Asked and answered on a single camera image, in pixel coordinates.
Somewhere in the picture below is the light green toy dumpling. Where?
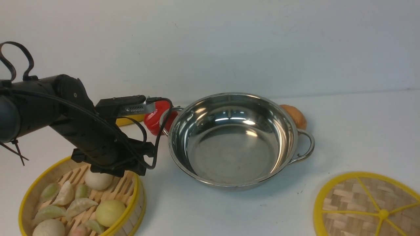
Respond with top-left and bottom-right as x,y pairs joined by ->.
75,184 -> 91,199

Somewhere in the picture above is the white toy dumpling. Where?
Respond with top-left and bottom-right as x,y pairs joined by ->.
51,180 -> 74,206

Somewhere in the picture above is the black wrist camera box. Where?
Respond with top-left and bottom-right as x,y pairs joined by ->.
95,95 -> 156,119

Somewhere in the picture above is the red toy bell pepper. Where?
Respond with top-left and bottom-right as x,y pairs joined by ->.
143,101 -> 178,136

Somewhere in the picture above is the pink toy dumpling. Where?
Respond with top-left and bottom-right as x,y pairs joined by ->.
68,225 -> 88,236

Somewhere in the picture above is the stainless steel pot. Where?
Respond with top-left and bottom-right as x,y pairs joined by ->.
159,92 -> 315,191

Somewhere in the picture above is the yellow toy banana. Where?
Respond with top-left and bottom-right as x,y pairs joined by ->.
116,114 -> 145,127

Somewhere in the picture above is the brown toy potato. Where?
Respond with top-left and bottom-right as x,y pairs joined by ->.
280,104 -> 307,130

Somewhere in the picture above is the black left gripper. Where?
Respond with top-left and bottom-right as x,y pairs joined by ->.
71,130 -> 156,177

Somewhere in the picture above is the small green toy dumpling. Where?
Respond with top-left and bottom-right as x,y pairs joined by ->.
84,219 -> 105,235

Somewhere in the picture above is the yellow-rimmed bamboo steamer basket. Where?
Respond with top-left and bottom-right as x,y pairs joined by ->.
18,157 -> 146,236

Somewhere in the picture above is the yellow woven bamboo steamer lid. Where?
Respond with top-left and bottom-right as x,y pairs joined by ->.
313,172 -> 420,236

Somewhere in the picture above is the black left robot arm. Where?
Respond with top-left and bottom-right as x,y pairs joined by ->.
0,74 -> 157,177

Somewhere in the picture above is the beige toy bun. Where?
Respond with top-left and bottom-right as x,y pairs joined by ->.
32,219 -> 65,236

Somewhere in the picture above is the black camera cable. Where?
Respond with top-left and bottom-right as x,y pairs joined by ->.
115,97 -> 174,170

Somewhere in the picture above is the yellow-green toy bun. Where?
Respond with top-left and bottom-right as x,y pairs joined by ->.
95,200 -> 126,227

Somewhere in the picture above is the green-white toy dumpling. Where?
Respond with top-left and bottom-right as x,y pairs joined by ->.
32,205 -> 67,226

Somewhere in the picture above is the pale folded toy dumpling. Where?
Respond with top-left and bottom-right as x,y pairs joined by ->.
65,198 -> 98,222

